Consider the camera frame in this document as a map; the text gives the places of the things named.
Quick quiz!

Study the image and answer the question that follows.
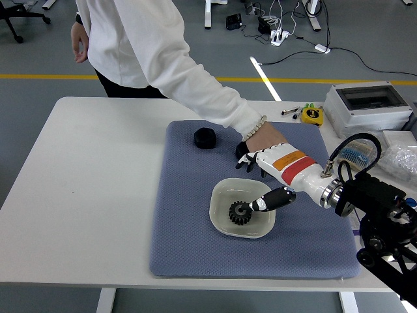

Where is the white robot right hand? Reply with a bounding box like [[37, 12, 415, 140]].
[[236, 143, 334, 212]]

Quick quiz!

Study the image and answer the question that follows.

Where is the person's left hand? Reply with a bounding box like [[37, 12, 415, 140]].
[[244, 121, 289, 154]]

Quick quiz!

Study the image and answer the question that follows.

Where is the person's right hand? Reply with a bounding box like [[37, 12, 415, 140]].
[[70, 22, 90, 64]]

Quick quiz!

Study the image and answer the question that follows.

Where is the large black bevel gear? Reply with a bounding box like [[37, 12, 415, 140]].
[[227, 200, 252, 226]]

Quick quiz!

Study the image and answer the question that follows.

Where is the flat white box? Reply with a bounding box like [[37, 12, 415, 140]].
[[381, 129, 417, 151]]

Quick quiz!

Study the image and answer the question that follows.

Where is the person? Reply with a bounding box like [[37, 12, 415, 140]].
[[75, 0, 209, 98]]

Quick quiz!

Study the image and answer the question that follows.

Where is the yellow tape measure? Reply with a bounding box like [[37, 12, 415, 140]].
[[300, 106, 324, 127]]

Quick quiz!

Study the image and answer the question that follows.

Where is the bag of blue resistor strips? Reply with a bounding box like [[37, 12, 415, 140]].
[[337, 128, 387, 172]]

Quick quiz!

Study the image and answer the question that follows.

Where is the white square dish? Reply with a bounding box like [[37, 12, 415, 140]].
[[208, 177, 278, 240]]

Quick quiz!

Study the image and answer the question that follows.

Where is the black office chair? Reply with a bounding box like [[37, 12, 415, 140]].
[[0, 0, 52, 44]]

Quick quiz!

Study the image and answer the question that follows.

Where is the purple-edged label card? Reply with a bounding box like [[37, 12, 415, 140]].
[[350, 215, 363, 236]]

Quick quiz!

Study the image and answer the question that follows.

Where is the white power strip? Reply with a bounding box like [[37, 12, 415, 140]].
[[270, 29, 290, 46]]

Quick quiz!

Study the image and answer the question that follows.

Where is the blue-grey textured mat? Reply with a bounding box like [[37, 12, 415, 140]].
[[149, 119, 362, 280]]

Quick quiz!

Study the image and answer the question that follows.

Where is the clear bag of small parts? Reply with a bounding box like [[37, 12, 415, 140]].
[[377, 143, 417, 188]]

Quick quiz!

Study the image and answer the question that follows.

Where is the black power adapter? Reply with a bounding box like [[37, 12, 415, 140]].
[[225, 13, 242, 31], [257, 16, 272, 35]]

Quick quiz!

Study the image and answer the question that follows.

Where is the white desk leg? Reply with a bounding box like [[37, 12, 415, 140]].
[[204, 0, 229, 30], [301, 0, 323, 33]]

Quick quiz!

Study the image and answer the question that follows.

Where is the white table leg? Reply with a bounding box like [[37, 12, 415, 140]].
[[96, 288, 117, 313], [338, 291, 359, 313]]

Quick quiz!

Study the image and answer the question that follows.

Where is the white bead bracelet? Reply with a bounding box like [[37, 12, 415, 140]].
[[241, 114, 268, 143]]

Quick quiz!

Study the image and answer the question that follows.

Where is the grey electrical enclosure box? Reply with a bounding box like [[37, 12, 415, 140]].
[[323, 81, 414, 140]]

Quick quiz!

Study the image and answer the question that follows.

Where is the white cable bundle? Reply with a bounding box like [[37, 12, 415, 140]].
[[268, 0, 299, 35]]

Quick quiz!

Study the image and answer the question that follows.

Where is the long black floor cable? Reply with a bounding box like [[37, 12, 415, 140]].
[[257, 47, 417, 78]]

